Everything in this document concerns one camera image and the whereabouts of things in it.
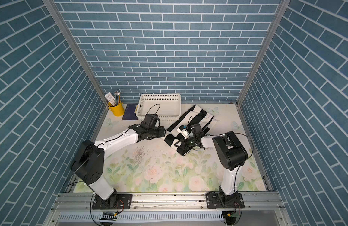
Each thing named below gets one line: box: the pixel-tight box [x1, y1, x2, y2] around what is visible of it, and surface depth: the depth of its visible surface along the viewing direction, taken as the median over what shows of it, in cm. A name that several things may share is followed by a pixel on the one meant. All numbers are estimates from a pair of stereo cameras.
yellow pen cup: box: [108, 101, 125, 117], surface depth 111 cm
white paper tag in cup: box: [103, 91, 117, 107], surface depth 107 cm
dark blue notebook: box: [121, 103, 138, 121], surface depth 115 cm
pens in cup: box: [114, 90, 121, 106], surface depth 107 cm
